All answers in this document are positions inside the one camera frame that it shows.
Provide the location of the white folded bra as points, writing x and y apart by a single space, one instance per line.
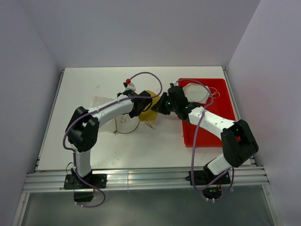
198 93

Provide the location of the red plastic tray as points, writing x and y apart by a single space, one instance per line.
222 106

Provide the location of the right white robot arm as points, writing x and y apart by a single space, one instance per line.
189 104

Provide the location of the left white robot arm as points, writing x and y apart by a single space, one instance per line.
82 131

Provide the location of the yellow bra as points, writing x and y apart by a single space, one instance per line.
149 116

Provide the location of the aluminium rail frame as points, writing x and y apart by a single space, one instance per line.
142 192

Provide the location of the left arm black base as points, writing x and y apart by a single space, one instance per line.
84 189

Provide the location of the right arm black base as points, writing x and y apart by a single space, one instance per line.
204 177

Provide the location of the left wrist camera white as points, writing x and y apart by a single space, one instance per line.
128 85

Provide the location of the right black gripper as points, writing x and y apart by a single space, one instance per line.
159 106

